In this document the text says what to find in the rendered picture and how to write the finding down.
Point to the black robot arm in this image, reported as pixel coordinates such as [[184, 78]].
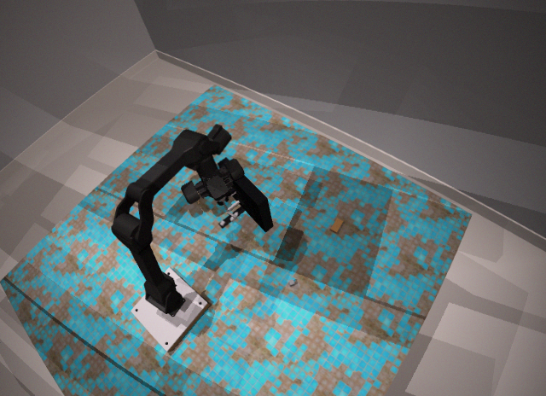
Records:
[[190, 149]]

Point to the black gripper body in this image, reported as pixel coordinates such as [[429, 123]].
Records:
[[190, 191]]

